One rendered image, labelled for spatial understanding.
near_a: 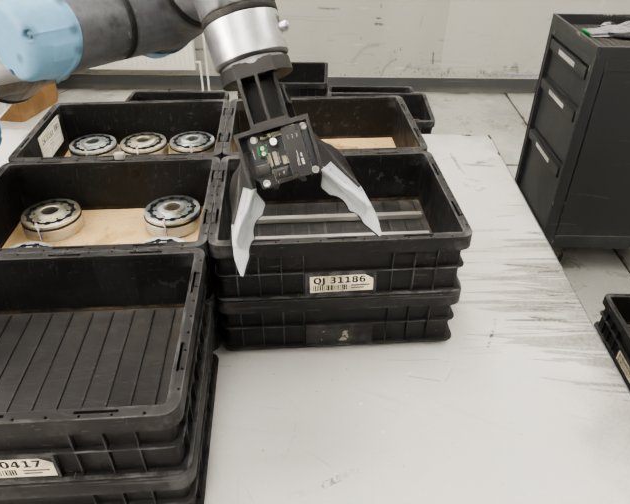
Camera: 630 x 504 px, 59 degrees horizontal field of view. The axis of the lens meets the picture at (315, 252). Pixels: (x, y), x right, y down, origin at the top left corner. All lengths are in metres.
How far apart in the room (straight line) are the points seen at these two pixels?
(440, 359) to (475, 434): 0.15
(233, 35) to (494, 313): 0.74
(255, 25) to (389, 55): 3.60
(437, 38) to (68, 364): 3.62
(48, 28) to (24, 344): 0.49
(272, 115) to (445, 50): 3.66
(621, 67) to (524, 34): 2.20
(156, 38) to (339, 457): 0.59
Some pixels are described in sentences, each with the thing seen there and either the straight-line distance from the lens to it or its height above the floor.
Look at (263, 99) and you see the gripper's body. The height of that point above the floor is 1.22.
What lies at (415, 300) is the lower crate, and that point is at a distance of 0.92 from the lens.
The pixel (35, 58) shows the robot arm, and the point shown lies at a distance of 0.56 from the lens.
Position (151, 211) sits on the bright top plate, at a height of 0.86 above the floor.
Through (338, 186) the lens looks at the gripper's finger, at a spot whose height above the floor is 1.12.
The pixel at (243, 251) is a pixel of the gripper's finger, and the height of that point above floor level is 1.06.
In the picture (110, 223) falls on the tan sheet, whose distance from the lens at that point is 1.12.
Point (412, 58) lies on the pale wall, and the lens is 4.16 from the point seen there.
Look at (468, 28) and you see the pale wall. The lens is 4.17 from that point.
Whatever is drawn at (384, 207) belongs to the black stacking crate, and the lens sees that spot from 1.11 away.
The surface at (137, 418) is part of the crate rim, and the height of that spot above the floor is 0.93.
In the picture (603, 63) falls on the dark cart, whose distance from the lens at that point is 2.09.
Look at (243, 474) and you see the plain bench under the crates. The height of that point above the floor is 0.70.
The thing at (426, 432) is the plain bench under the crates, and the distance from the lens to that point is 0.88.
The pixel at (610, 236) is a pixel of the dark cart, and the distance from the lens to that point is 2.45.
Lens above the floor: 1.40
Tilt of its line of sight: 36 degrees down
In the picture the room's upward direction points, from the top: straight up
